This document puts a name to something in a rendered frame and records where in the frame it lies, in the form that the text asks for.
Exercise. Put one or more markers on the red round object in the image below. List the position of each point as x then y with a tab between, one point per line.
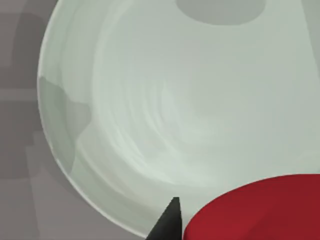
255	212

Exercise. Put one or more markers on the pale green bowl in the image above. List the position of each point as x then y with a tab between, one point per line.
175	100

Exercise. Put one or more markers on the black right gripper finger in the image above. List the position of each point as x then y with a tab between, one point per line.
170	222

